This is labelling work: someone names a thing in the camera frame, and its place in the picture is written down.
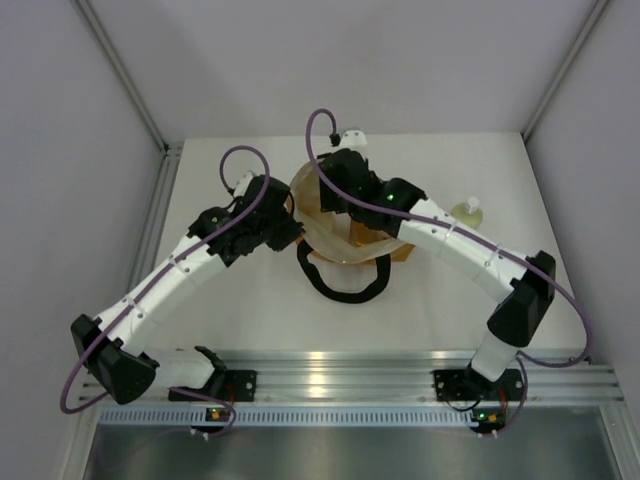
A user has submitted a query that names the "tan canvas tote bag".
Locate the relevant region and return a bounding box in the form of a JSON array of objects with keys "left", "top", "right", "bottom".
[{"left": 290, "top": 163, "right": 414, "bottom": 305}]

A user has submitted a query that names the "green pump bottle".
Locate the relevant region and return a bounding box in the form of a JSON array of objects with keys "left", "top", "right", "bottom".
[{"left": 451, "top": 197, "right": 484, "bottom": 230}]

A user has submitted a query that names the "orange bottle pink cap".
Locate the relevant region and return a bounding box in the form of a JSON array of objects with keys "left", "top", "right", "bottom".
[{"left": 351, "top": 221, "right": 377, "bottom": 246}]

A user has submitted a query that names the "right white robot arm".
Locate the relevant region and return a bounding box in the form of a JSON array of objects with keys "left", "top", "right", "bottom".
[{"left": 317, "top": 148, "right": 556, "bottom": 397}]

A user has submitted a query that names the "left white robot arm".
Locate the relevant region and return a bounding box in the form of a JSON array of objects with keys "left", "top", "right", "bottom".
[{"left": 71, "top": 172, "right": 303, "bottom": 405}]

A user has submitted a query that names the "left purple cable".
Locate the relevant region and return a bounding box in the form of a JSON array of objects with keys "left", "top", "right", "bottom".
[{"left": 59, "top": 144, "right": 274, "bottom": 441}]

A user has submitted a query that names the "purple cable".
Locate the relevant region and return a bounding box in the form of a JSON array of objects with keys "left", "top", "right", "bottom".
[
  {"left": 59, "top": 144, "right": 274, "bottom": 441},
  {"left": 304, "top": 108, "right": 592, "bottom": 441}
]

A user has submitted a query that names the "aluminium mounting rail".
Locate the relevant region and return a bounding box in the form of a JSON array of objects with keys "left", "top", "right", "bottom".
[{"left": 79, "top": 348, "right": 626, "bottom": 401}]

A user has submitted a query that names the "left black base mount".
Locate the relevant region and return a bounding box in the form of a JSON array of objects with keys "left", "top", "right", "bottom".
[{"left": 168, "top": 369, "right": 258, "bottom": 403}]

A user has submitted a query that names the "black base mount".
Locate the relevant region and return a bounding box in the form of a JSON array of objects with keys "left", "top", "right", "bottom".
[
  {"left": 432, "top": 369, "right": 481, "bottom": 402},
  {"left": 168, "top": 369, "right": 258, "bottom": 403}
]

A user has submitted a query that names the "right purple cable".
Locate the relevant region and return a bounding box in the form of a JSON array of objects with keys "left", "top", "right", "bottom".
[{"left": 304, "top": 108, "right": 592, "bottom": 441}]

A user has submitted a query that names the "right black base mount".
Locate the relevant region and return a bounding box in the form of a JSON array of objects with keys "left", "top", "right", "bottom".
[{"left": 432, "top": 369, "right": 481, "bottom": 402}]

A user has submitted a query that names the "grey slotted cable duct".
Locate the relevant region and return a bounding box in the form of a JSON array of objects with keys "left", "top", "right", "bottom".
[{"left": 99, "top": 405, "right": 497, "bottom": 427}]

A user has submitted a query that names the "left aluminium frame post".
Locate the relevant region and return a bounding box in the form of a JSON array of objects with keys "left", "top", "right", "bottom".
[{"left": 71, "top": 0, "right": 168, "bottom": 153}]

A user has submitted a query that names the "aluminium frame post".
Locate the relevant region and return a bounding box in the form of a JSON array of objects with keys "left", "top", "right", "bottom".
[
  {"left": 71, "top": 0, "right": 168, "bottom": 153},
  {"left": 521, "top": 0, "right": 613, "bottom": 144}
]

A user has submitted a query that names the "right aluminium frame post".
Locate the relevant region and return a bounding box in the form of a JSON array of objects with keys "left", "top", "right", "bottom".
[{"left": 521, "top": 0, "right": 613, "bottom": 144}]

